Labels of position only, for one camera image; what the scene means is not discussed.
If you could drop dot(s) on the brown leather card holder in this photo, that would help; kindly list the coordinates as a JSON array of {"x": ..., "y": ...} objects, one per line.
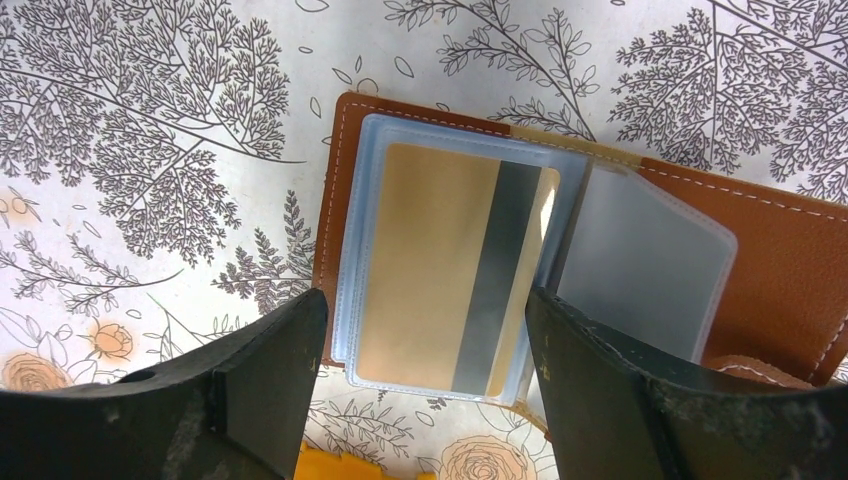
[{"x": 743, "y": 279}]

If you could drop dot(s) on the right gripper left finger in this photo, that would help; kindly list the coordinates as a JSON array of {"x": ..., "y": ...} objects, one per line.
[{"x": 234, "y": 408}]

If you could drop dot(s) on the floral patterned table mat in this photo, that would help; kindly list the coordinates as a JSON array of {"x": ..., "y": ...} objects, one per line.
[{"x": 163, "y": 166}]

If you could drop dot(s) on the gold credit card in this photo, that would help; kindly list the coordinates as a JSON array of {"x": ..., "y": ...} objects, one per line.
[{"x": 455, "y": 249}]

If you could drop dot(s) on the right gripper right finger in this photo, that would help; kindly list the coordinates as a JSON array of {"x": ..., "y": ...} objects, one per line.
[{"x": 617, "y": 408}]

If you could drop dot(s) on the orange green brown card stack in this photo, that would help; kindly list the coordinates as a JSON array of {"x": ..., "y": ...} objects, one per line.
[{"x": 316, "y": 464}]

